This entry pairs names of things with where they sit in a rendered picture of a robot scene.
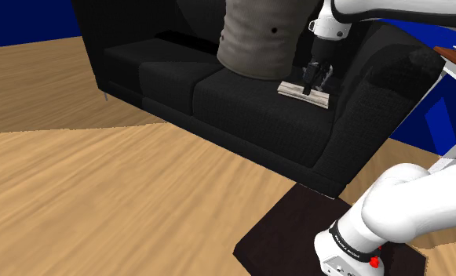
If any pale wooden flat board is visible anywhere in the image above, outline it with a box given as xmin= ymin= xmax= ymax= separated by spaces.
xmin=276 ymin=80 xmax=330 ymax=110

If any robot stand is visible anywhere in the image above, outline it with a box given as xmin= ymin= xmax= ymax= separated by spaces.
xmin=232 ymin=183 xmax=429 ymax=276

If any grey cushion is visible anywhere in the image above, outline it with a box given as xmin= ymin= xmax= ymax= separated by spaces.
xmin=216 ymin=0 xmax=320 ymax=82

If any black sofa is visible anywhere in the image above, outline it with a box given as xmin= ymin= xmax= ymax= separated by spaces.
xmin=71 ymin=0 xmax=447 ymax=200

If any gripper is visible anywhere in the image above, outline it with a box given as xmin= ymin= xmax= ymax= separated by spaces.
xmin=302 ymin=37 xmax=334 ymax=96

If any white table with brown top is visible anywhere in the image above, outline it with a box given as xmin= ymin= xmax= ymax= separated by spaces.
xmin=426 ymin=45 xmax=456 ymax=175

